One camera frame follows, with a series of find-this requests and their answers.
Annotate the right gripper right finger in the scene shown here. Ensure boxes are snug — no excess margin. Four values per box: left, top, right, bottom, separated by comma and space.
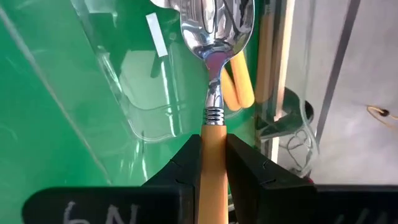
226, 133, 398, 224

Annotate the yellow cable with black plug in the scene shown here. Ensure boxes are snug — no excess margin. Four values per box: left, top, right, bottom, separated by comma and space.
366, 105, 398, 128

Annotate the green table mat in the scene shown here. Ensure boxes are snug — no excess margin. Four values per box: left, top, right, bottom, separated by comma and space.
0, 0, 274, 187

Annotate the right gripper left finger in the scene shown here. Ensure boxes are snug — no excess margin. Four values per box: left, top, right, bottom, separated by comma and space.
21, 133, 203, 224

